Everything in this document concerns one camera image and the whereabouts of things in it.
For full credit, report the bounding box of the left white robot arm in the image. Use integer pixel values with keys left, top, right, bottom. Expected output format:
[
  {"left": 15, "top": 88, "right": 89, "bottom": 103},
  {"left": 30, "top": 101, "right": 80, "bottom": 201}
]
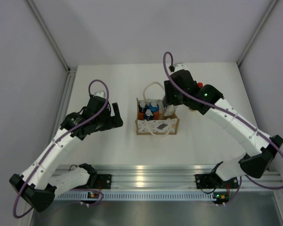
[{"left": 9, "top": 94, "right": 123, "bottom": 212}]

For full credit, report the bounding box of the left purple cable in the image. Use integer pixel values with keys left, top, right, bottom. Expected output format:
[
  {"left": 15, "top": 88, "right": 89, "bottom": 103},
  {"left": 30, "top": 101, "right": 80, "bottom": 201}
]
[{"left": 13, "top": 80, "right": 109, "bottom": 218}]

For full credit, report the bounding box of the slotted grey cable duct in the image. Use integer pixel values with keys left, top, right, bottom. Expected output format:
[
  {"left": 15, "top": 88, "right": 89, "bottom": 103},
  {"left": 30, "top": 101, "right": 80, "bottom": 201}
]
[{"left": 55, "top": 191, "right": 228, "bottom": 202}]

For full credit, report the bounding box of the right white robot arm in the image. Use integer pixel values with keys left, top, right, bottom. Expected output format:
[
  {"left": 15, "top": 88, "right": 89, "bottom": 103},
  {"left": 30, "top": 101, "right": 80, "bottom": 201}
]
[{"left": 164, "top": 65, "right": 283, "bottom": 187}]

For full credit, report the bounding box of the aluminium mounting rail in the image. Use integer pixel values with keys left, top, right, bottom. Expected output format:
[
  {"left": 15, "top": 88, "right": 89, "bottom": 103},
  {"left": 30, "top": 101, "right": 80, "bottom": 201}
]
[{"left": 49, "top": 164, "right": 283, "bottom": 190}]

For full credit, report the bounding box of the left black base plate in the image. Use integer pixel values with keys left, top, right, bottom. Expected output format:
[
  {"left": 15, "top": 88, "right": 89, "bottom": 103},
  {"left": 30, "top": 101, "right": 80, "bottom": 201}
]
[{"left": 94, "top": 174, "right": 112, "bottom": 190}]

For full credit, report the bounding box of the burlap canvas tote bag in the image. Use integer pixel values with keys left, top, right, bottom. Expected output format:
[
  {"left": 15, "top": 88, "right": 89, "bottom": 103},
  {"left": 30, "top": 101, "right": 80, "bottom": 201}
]
[{"left": 135, "top": 81, "right": 180, "bottom": 138}]

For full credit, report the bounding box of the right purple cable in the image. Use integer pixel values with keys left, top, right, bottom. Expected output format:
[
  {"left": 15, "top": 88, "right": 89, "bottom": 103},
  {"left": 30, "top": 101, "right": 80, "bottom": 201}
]
[{"left": 163, "top": 51, "right": 283, "bottom": 189}]

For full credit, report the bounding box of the purple cable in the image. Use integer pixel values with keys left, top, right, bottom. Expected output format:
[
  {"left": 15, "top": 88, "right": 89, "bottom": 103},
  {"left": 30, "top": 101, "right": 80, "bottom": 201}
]
[
  {"left": 13, "top": 80, "right": 109, "bottom": 218},
  {"left": 163, "top": 51, "right": 283, "bottom": 189}
]

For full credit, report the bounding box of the light blue pump bottle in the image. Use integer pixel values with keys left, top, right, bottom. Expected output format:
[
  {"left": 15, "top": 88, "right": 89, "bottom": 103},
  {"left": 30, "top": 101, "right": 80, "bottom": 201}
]
[{"left": 148, "top": 101, "right": 159, "bottom": 116}]

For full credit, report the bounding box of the dark blue rear pump bottle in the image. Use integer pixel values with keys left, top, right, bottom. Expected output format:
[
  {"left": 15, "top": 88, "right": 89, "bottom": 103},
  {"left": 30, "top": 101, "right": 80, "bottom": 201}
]
[{"left": 138, "top": 100, "right": 148, "bottom": 113}]

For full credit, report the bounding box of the left aluminium frame post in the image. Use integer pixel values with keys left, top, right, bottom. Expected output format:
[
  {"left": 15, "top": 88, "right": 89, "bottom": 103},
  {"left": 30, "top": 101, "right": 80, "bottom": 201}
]
[{"left": 24, "top": 0, "right": 70, "bottom": 72}]

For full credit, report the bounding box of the dark blue pump bottle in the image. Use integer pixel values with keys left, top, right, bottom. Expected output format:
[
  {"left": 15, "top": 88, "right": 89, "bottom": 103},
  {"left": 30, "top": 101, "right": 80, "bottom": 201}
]
[
  {"left": 138, "top": 100, "right": 148, "bottom": 113},
  {"left": 143, "top": 109, "right": 154, "bottom": 121}
]

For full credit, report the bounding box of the dark blue front pump bottle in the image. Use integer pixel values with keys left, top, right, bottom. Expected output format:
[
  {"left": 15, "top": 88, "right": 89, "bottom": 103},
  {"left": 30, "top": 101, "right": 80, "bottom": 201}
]
[{"left": 143, "top": 109, "right": 154, "bottom": 121}]

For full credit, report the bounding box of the aluminium frame post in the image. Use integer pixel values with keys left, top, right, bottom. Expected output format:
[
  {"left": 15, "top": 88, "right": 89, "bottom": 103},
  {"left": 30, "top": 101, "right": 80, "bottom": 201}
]
[
  {"left": 24, "top": 0, "right": 70, "bottom": 72},
  {"left": 236, "top": 0, "right": 280, "bottom": 68}
]

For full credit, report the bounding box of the right aluminium frame post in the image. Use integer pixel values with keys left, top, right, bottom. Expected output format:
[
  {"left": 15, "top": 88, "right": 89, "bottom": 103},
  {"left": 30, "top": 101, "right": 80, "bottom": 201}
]
[{"left": 236, "top": 0, "right": 280, "bottom": 68}]

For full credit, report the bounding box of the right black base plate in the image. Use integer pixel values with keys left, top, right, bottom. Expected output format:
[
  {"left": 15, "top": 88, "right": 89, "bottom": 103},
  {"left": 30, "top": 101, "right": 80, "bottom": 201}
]
[{"left": 195, "top": 174, "right": 217, "bottom": 190}]

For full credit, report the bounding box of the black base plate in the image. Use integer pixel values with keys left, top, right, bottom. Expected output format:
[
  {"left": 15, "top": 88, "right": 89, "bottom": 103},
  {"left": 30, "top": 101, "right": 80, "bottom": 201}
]
[
  {"left": 94, "top": 174, "right": 112, "bottom": 190},
  {"left": 195, "top": 174, "right": 217, "bottom": 190}
]

